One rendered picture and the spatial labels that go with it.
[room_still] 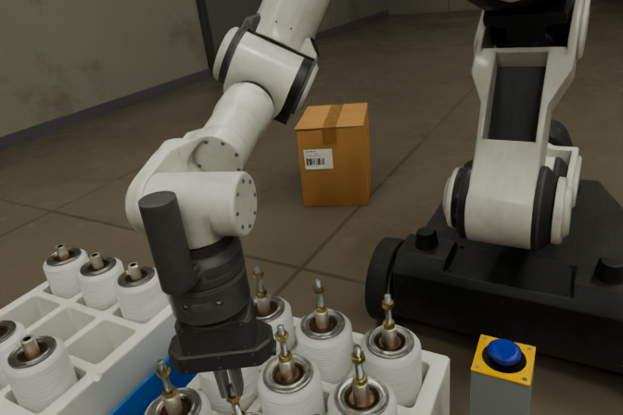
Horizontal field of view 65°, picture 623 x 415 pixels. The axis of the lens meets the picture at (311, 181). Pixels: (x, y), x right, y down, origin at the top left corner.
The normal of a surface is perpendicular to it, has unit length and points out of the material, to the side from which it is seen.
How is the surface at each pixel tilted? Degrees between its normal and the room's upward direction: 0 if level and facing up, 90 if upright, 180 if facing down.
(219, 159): 103
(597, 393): 0
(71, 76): 90
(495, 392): 90
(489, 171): 49
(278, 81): 81
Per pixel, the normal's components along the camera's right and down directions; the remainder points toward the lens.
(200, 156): -0.19, 0.61
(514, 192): -0.44, -0.31
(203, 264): 0.12, -0.39
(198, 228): -0.22, 0.41
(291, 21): 0.02, 0.16
